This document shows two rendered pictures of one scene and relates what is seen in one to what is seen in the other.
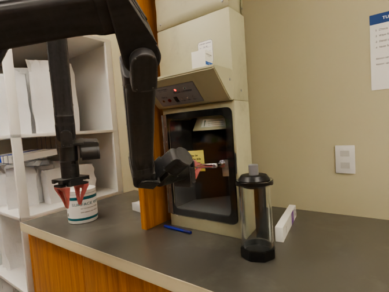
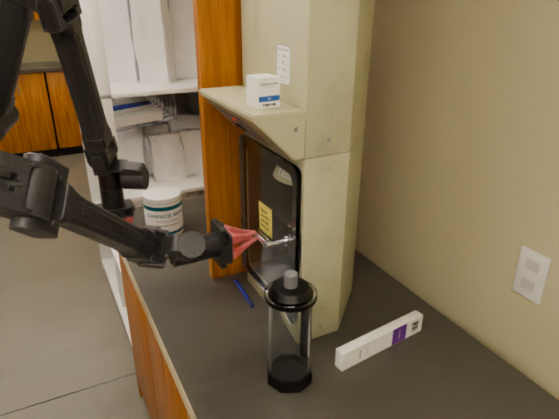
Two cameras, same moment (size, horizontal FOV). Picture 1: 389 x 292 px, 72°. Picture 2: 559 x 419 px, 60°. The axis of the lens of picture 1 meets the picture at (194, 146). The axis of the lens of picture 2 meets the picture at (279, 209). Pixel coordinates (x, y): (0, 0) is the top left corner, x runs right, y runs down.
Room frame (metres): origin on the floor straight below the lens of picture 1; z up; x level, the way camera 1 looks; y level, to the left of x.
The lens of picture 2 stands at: (0.01, -0.52, 1.72)
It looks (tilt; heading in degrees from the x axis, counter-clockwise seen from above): 24 degrees down; 26
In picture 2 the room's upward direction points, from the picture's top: straight up
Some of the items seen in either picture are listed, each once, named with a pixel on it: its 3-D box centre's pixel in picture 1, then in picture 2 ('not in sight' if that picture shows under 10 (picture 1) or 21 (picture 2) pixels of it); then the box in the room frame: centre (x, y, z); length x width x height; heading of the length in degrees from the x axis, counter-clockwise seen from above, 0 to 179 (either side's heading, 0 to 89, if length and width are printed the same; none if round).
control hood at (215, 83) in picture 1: (184, 90); (247, 120); (0.94, 0.02, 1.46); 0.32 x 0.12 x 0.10; 53
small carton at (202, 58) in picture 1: (202, 61); (263, 91); (0.89, -0.04, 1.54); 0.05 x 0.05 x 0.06; 58
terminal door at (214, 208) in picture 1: (197, 165); (267, 226); (0.98, -0.01, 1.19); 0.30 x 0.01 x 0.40; 53
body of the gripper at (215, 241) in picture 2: (177, 171); (208, 245); (0.82, 0.06, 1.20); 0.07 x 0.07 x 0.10; 54
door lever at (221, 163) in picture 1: (209, 164); (269, 238); (0.91, -0.05, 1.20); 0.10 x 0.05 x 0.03; 53
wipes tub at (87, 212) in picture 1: (81, 203); (163, 212); (1.23, 0.54, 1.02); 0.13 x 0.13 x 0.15
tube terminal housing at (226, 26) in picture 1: (214, 127); (315, 166); (1.09, -0.09, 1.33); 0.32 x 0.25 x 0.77; 53
